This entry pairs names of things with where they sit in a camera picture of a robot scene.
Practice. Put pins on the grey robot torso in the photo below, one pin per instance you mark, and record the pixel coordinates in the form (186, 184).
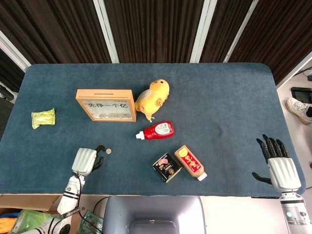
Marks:
(153, 212)

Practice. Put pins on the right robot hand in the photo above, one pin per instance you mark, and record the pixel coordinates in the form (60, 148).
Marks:
(284, 174)

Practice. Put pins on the green snack packet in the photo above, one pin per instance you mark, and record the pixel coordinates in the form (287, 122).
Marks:
(43, 118)

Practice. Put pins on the cardboard box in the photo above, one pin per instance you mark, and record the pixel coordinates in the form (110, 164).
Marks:
(29, 202)

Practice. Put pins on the black floor device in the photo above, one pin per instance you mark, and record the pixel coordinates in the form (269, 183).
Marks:
(302, 93)

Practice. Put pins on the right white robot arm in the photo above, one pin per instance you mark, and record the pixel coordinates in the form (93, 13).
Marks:
(293, 212)

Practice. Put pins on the black office chair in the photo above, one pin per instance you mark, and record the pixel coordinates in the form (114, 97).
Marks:
(5, 109)

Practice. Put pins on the yellow plush chick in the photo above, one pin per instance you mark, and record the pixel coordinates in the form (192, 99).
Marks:
(151, 98)

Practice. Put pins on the wooden money box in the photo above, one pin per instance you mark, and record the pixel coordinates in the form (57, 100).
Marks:
(106, 107)

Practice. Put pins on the white sneaker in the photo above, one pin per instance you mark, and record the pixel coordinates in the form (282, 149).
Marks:
(298, 109)

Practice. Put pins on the brown drink bottle red label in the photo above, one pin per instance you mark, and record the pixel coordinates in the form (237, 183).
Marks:
(190, 162)

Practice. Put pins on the green plastic bag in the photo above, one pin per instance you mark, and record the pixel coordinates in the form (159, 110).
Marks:
(31, 220)

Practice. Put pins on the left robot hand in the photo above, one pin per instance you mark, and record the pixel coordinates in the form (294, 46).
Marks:
(83, 161)

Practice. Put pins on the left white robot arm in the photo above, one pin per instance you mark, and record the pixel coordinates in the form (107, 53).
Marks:
(69, 195)

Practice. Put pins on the black luncheon meat can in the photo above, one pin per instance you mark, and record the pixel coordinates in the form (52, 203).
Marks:
(167, 168)

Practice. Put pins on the blue table cloth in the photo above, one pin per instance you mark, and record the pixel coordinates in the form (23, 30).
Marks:
(219, 102)

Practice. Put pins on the red ketchup bottle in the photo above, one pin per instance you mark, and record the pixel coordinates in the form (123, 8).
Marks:
(158, 130)

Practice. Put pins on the white partition post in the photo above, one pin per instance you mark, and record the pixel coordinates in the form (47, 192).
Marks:
(295, 69)
(106, 29)
(240, 31)
(201, 31)
(13, 52)

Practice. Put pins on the clear green package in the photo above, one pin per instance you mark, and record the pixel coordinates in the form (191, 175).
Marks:
(91, 223)

